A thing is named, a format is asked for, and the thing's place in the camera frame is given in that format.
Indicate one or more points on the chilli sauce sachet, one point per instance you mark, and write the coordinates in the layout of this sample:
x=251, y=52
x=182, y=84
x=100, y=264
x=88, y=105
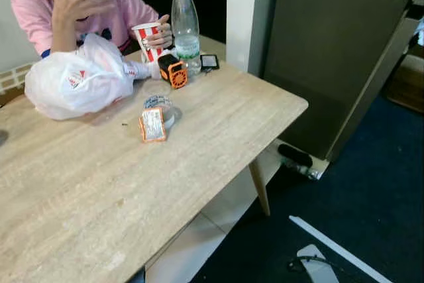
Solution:
x=152, y=125

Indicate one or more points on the white fridge with dark doors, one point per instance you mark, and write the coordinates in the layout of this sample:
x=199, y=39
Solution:
x=331, y=44

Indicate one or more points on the brown cardboard box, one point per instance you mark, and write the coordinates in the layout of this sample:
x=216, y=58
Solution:
x=407, y=84

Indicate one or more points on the dark blue floor mat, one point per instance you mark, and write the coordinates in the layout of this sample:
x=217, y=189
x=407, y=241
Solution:
x=371, y=197

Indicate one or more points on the small green-capped bottle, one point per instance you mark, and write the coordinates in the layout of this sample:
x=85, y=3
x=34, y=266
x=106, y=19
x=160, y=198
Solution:
x=310, y=172

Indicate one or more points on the white floor strip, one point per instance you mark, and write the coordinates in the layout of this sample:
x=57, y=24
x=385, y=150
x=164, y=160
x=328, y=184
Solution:
x=338, y=248

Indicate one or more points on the orange black small device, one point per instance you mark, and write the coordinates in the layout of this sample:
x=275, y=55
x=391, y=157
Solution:
x=173, y=72

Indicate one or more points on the large clear water bottle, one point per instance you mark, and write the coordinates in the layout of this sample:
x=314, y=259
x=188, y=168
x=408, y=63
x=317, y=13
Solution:
x=185, y=31

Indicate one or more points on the red white striped paper cup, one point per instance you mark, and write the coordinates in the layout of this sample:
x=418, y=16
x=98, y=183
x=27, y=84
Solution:
x=147, y=41

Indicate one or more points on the person in pink shirt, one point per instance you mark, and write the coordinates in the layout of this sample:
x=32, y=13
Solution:
x=119, y=11

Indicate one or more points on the white plastic bag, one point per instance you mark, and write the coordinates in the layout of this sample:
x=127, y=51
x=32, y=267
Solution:
x=73, y=84

